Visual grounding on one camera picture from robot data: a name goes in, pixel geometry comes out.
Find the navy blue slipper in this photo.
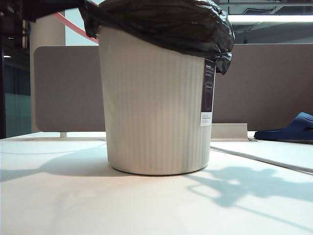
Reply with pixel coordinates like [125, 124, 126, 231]
[253, 112, 313, 144]

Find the dark product label sticker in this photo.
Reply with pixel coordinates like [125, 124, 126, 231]
[200, 58, 216, 127]

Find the white ceiling light strip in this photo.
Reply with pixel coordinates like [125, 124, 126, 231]
[227, 14, 313, 23]

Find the pink ring lid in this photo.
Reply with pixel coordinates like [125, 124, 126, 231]
[52, 0, 99, 42]

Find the grey rounded divider panel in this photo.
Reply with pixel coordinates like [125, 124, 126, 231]
[33, 46, 106, 133]

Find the white flat board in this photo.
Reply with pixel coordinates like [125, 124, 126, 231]
[210, 141, 313, 174]

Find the white ribbed trash can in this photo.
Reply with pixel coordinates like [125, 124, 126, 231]
[97, 25, 217, 176]

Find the brown desk divider panel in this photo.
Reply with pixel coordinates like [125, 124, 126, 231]
[211, 44, 313, 124]

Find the beige round column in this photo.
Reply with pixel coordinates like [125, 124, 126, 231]
[28, 18, 66, 134]

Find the dark framed glass partition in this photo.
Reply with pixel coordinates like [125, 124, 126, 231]
[0, 24, 31, 140]

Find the black garbage bag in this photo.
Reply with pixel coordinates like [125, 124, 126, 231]
[78, 0, 235, 75]

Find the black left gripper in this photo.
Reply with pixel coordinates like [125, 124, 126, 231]
[0, 0, 86, 47]

